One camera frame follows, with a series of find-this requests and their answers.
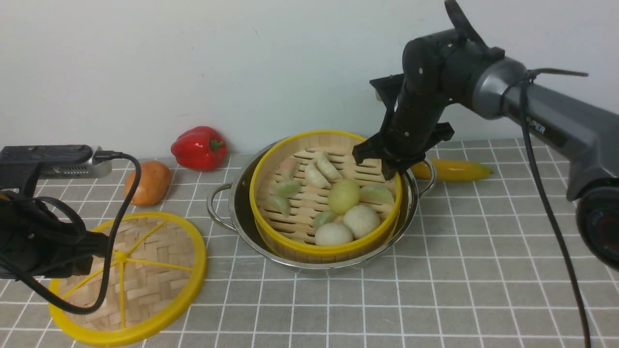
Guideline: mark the white dumpling left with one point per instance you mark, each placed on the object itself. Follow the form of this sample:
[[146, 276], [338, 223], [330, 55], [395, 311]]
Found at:
[[315, 178]]

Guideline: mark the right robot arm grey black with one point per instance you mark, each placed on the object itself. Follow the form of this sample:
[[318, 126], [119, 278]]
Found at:
[[456, 66]]

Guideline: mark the white round bun right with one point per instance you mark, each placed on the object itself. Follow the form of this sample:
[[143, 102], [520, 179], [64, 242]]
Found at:
[[361, 221]]

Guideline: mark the yellow banana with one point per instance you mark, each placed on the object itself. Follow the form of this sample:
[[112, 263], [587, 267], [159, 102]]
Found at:
[[460, 170]]

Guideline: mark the grey checkered tablecloth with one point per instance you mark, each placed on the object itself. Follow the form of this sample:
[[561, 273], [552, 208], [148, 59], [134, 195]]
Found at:
[[478, 268]]

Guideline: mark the green dumpling right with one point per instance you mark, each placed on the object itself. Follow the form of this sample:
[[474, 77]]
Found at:
[[376, 193]]

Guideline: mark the yellow woven bamboo lid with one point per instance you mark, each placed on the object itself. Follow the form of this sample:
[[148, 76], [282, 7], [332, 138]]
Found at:
[[158, 267]]

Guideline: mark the white round bun left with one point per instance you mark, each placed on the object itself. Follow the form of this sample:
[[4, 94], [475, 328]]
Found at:
[[332, 234]]

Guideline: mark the pink dumpling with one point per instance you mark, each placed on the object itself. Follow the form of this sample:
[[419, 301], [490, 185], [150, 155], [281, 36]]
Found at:
[[288, 168]]

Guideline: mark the green dumpling upper left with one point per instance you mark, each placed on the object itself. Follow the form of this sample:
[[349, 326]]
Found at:
[[287, 188]]

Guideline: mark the yellow bamboo steamer basket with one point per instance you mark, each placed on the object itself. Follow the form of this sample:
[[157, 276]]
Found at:
[[292, 237]]

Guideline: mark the white dumpling right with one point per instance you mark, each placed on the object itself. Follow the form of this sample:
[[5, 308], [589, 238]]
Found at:
[[325, 166]]

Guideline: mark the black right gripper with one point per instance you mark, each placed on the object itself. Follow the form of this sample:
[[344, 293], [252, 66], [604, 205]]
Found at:
[[411, 127]]

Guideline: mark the green dumpling far left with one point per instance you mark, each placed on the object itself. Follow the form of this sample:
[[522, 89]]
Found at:
[[281, 204]]

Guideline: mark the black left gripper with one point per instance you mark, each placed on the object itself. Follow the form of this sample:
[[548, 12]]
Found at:
[[44, 236]]

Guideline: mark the red bell pepper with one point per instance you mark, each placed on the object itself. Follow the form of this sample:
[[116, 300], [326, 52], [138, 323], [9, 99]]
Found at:
[[200, 149]]

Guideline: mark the brown potato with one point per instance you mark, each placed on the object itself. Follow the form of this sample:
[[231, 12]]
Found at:
[[155, 181]]

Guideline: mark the stainless steel pot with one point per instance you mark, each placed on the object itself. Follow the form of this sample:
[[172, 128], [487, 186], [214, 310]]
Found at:
[[229, 207]]

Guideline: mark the white dumpling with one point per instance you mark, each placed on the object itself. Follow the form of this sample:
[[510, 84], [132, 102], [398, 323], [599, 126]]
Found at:
[[325, 166], [315, 178]]

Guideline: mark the white round bun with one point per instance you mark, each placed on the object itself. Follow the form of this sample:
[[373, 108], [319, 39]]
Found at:
[[361, 221], [332, 234]]

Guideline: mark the green dumpling under buns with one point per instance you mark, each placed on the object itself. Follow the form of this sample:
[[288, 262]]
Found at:
[[322, 218]]

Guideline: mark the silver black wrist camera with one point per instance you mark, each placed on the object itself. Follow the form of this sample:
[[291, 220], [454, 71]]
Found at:
[[53, 162]]

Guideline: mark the yellow-green round bun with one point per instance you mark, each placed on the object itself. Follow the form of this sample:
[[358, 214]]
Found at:
[[343, 196]]

